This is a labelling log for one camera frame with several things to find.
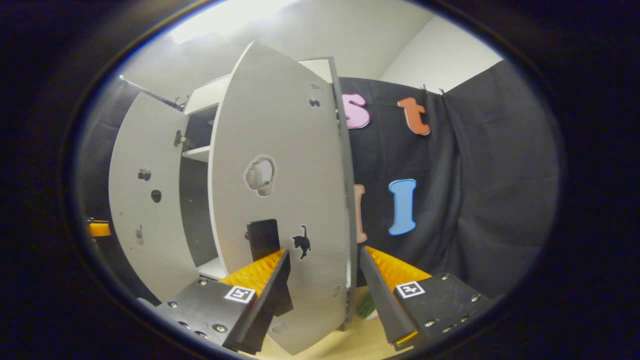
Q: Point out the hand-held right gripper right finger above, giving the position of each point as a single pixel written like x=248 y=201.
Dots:
x=382 y=305

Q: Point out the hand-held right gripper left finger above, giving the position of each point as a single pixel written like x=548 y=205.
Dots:
x=265 y=310

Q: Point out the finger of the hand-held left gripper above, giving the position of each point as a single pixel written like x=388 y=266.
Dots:
x=99 y=229

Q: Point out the white cabinet door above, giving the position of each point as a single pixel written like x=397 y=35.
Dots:
x=150 y=250
x=280 y=125

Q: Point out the white and grey cabinet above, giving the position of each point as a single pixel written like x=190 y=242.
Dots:
x=192 y=210

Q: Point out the white cabinet shelf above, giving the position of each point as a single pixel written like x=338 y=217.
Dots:
x=200 y=153
x=215 y=270

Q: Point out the metal door hinge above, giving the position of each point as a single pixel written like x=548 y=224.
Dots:
x=178 y=138

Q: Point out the green white striped object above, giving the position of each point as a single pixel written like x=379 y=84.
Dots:
x=369 y=306

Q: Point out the black backdrop cloth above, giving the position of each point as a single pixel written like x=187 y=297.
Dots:
x=475 y=175

